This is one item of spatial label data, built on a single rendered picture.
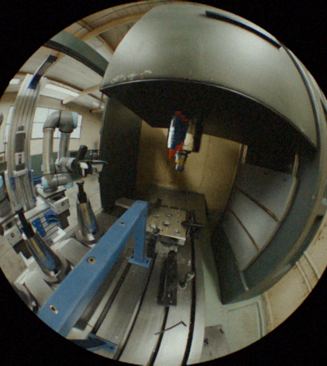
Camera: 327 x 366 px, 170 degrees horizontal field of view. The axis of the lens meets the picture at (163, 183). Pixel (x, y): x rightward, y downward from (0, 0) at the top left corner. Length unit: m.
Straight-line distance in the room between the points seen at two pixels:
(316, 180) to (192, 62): 0.49
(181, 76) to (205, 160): 1.39
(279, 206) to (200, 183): 1.25
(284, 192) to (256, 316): 0.90
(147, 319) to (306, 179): 0.73
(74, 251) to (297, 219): 0.64
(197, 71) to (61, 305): 0.41
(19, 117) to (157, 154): 1.64
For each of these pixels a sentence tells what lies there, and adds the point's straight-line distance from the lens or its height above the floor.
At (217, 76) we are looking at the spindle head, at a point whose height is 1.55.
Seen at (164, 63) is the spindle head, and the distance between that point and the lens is 0.26.
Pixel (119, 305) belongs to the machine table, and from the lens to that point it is 0.50.
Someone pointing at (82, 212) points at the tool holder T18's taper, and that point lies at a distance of 0.21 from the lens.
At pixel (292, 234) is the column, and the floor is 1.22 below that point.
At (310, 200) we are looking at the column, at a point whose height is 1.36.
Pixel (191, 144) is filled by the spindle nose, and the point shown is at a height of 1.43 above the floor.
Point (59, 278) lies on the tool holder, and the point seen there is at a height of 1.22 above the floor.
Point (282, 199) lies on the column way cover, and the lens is 0.52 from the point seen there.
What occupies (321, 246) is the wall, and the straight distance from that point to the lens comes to 0.85.
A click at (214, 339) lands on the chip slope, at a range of 0.81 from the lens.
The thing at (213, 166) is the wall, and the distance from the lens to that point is 1.58.
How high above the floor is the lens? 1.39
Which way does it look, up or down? 17 degrees down
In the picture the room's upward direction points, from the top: 8 degrees clockwise
